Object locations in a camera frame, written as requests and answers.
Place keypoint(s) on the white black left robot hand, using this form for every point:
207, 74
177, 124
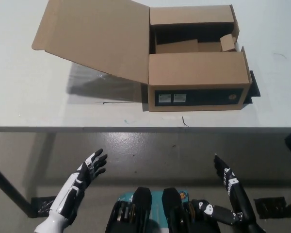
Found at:
68, 191

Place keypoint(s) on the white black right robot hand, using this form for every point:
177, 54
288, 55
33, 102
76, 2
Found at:
234, 189

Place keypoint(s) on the brown cardboard storage box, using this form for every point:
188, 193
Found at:
196, 70

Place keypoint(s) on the black floor tape patch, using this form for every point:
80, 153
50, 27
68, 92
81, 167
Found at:
271, 207
42, 206

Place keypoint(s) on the grey table leg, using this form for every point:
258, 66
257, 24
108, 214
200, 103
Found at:
44, 165

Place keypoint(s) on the clear plastic sheet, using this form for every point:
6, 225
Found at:
99, 85

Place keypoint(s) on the small cardboard insert piece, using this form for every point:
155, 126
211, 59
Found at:
228, 43

